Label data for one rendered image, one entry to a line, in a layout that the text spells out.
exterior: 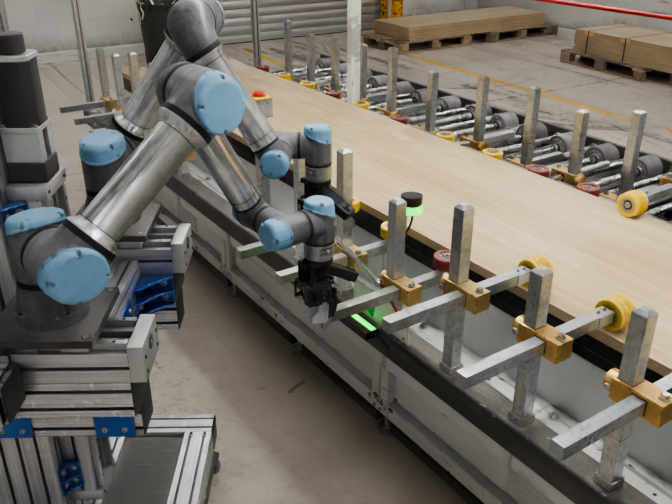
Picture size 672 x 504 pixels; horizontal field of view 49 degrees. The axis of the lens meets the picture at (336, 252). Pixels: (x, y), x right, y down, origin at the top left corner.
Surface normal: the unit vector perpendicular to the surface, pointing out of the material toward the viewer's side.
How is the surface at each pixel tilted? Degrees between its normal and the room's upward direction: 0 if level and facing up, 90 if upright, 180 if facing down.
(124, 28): 90
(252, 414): 0
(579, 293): 0
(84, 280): 95
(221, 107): 85
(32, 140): 90
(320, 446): 0
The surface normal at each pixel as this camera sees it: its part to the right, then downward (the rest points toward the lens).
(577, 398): -0.83, 0.25
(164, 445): 0.00, -0.90
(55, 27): 0.52, 0.38
